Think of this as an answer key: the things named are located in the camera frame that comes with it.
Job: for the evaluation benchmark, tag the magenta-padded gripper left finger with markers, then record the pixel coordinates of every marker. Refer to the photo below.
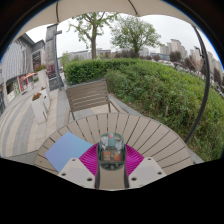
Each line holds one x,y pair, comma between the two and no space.
75,171

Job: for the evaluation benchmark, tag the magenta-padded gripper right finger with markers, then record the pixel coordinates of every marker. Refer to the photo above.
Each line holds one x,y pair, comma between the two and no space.
148,171

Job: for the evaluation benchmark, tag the blue mouse pad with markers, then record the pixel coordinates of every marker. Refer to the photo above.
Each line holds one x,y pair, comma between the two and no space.
65,150

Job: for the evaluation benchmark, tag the white planter with flowers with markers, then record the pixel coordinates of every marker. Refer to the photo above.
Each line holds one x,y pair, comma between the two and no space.
41,78
39,110
46,98

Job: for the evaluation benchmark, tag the brown slatted chair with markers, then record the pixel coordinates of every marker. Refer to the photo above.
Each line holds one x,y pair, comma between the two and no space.
87,95

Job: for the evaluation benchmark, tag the black curved parasol pole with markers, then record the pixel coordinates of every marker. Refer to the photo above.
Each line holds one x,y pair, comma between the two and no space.
205,90

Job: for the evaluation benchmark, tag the grey shopfront building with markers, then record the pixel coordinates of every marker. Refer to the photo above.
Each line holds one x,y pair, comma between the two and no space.
20,60

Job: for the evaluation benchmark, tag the group of apartment buildings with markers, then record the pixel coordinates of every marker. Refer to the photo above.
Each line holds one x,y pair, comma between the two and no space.
176,46

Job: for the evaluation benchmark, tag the thin-trunk tree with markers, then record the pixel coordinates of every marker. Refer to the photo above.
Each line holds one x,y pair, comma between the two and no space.
94,43

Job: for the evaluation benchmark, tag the tall grey pillar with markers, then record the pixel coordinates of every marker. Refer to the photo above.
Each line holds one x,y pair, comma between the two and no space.
50,43

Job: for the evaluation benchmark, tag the bushy round tree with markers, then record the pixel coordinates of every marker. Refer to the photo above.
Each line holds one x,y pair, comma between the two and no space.
135,33

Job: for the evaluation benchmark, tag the beige parasol canopy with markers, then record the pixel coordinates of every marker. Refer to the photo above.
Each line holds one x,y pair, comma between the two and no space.
100,6

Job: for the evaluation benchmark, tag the grey lamp post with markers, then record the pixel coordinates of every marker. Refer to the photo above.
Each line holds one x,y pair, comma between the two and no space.
57,66

